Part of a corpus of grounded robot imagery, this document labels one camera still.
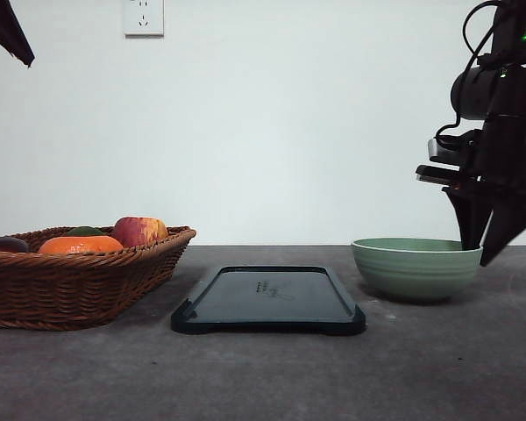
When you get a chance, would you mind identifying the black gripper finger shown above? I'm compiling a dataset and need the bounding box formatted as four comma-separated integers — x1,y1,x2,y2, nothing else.
0,0,35,67

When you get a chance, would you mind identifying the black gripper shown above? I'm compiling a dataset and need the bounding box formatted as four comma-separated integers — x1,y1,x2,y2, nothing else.
416,114,526,267

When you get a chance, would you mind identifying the light green bowl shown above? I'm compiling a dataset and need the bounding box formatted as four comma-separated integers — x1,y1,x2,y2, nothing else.
352,237,483,301

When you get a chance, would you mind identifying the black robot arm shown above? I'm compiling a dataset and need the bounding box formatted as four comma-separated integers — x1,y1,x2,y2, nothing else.
416,0,526,266

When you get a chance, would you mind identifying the brown wicker basket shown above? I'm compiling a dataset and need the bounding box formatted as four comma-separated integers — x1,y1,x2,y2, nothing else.
0,225,196,331

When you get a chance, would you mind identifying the dark purple fruit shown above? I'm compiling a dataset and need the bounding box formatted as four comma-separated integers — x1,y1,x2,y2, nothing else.
0,236,29,253

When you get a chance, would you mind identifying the dark green fruit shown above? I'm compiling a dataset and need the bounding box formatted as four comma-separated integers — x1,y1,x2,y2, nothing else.
67,226,103,236

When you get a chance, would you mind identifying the orange tangerine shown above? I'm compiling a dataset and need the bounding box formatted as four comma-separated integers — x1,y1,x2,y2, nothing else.
38,236,124,254

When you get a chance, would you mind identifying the red yellow apple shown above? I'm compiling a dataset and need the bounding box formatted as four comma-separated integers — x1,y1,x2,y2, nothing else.
114,217,168,247

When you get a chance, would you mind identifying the dark blue tray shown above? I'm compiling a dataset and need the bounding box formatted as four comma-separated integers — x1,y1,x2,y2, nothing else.
171,266,366,335

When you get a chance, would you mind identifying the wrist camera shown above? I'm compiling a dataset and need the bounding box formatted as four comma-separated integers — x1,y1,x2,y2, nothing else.
428,130,480,163

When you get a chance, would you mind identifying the white wall socket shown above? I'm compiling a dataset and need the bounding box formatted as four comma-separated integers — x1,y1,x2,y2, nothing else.
124,0,165,39

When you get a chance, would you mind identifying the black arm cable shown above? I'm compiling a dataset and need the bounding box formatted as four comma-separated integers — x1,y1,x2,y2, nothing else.
435,1,501,140

